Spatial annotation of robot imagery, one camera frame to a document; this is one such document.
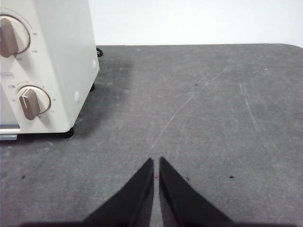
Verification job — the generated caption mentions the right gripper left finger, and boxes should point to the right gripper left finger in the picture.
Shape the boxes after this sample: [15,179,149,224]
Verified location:
[82,157,154,224]

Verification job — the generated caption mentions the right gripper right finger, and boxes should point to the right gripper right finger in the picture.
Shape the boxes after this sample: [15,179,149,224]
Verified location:
[159,156,234,224]

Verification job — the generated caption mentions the small-dial oven knob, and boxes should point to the small-dial oven knob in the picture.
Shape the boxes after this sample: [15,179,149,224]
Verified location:
[17,85,52,121]

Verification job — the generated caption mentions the cream Toshiba toaster oven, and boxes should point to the cream Toshiba toaster oven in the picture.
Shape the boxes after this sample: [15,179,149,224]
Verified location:
[0,0,100,141]

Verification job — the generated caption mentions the large-dial oven knob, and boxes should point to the large-dial oven knob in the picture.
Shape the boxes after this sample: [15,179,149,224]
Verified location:
[0,14,31,59]

